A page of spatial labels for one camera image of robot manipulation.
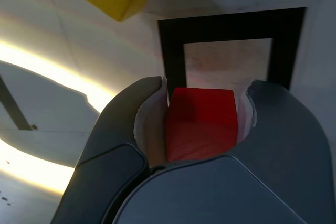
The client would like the narrow grey gripper left jaw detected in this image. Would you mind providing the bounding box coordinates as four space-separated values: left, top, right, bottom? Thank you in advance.
51 76 169 224

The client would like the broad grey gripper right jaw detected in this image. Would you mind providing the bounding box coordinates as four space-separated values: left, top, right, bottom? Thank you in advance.
111 79 336 224

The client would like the black tape square outline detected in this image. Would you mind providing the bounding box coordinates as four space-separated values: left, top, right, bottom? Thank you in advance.
157 7 307 99

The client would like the black tape strip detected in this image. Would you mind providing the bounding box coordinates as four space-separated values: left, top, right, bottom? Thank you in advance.
0 76 34 131

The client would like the red cube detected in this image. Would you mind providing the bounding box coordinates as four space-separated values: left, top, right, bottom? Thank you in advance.
165 87 239 162

